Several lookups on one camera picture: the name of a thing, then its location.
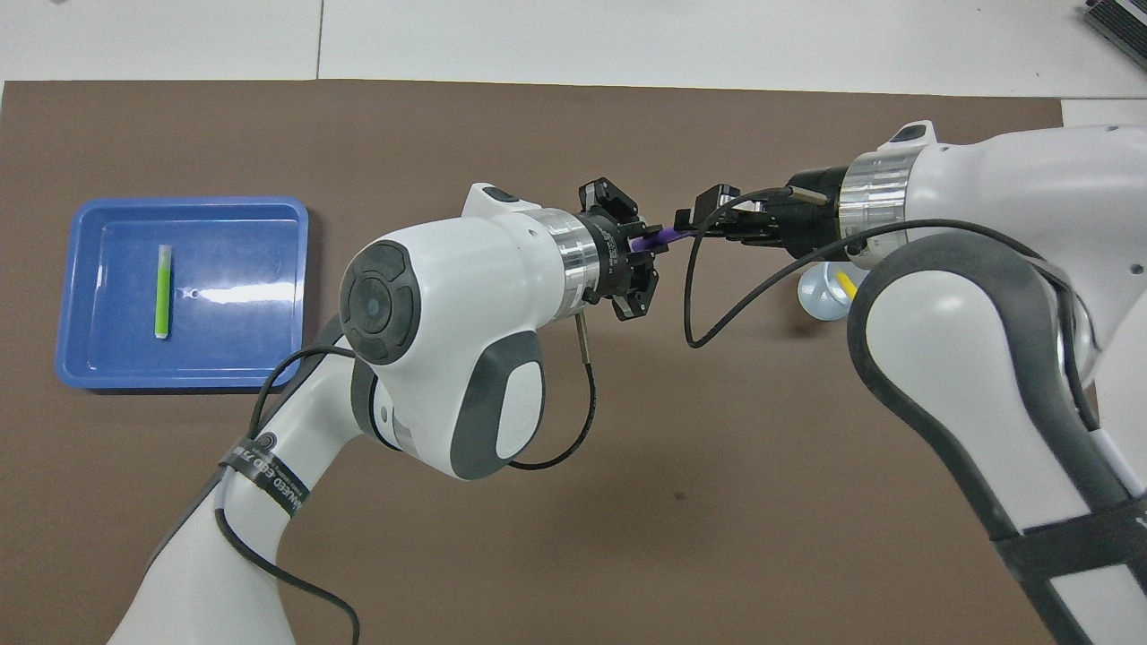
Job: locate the green pen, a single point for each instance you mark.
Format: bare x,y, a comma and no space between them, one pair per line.
163,296

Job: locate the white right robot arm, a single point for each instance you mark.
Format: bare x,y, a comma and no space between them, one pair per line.
1030,179

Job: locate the blue plastic tray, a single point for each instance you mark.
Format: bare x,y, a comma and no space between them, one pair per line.
242,349

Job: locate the yellow pen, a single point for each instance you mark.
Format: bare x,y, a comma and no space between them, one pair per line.
846,285

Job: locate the purple pen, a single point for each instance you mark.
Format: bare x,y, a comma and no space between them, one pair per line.
670,238

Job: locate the clear plastic cup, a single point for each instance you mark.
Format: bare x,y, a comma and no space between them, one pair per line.
823,300

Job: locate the brown table mat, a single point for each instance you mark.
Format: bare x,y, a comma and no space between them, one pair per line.
717,493

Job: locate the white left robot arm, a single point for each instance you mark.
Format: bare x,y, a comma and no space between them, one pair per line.
484,269

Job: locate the grey ribbed device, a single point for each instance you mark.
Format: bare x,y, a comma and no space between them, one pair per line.
1120,22

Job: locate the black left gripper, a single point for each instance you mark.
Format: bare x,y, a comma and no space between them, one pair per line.
614,242

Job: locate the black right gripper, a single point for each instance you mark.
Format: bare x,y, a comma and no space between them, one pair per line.
811,219

